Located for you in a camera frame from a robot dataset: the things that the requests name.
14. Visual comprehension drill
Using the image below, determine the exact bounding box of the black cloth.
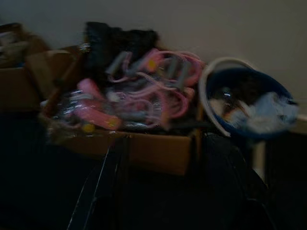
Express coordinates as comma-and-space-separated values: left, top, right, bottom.
83, 21, 164, 81

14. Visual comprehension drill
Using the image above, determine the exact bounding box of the pink cable bundle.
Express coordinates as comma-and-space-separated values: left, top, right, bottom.
76, 47, 205, 132

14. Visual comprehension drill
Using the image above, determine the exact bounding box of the blue bin with white rim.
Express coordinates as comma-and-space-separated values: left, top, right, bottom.
198, 57, 300, 142

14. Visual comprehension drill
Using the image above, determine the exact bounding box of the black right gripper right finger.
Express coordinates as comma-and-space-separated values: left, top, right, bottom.
200, 135, 268, 230

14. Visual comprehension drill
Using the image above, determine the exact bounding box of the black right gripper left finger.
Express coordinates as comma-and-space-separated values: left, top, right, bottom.
67, 138, 128, 230

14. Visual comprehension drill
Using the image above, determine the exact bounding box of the small cardboard box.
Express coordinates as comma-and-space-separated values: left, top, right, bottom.
0, 23, 50, 113

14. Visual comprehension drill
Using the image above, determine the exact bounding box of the light blue plastic bag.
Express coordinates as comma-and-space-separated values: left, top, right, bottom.
246, 92, 300, 134

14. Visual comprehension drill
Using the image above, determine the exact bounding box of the large open cardboard box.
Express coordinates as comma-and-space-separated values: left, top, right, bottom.
39, 45, 201, 177

